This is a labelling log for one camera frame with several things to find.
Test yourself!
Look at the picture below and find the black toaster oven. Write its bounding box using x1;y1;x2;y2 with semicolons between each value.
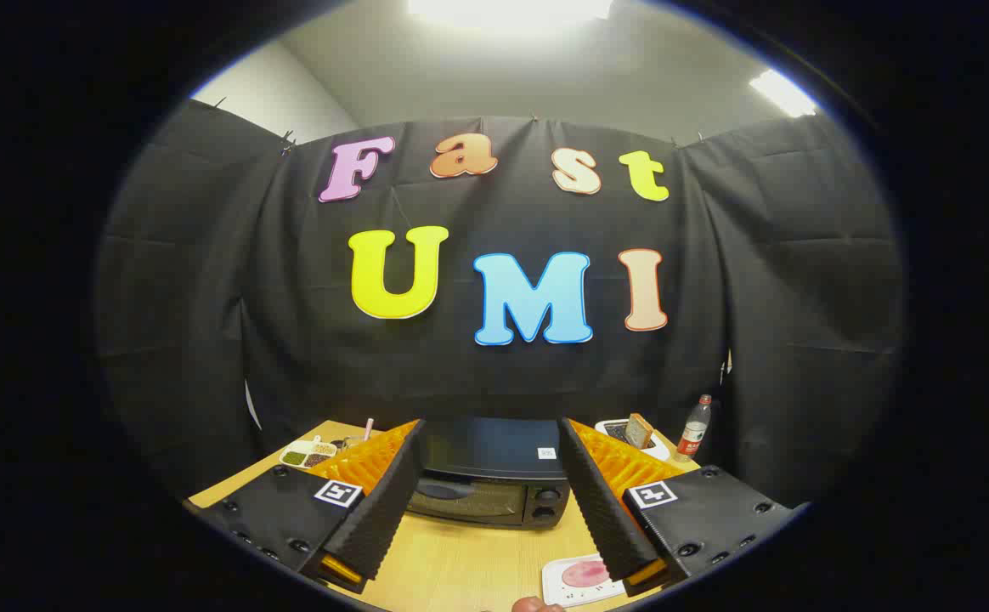
405;416;572;530

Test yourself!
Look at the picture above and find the pink round ham slice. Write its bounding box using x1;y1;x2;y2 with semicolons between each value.
561;559;613;589

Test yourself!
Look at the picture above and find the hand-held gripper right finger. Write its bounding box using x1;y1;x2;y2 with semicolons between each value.
557;416;810;596

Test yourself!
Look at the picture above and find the white square plate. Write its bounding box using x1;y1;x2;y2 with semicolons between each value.
541;554;631;606

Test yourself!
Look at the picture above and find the red label plastic bottle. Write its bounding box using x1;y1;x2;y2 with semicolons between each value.
677;394;713;462

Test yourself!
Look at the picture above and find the black backdrop cloth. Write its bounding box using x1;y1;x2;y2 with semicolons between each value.
95;98;907;502

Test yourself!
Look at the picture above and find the white bread toaster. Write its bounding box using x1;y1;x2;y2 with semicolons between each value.
594;418;672;462

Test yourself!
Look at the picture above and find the ceiling light panel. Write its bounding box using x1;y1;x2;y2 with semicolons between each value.
749;68;818;118
405;0;614;22

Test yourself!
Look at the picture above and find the white divided seed dish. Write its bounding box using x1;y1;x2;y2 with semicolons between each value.
280;435;338;470

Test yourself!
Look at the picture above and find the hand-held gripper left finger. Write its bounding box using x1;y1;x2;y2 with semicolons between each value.
184;418;427;596

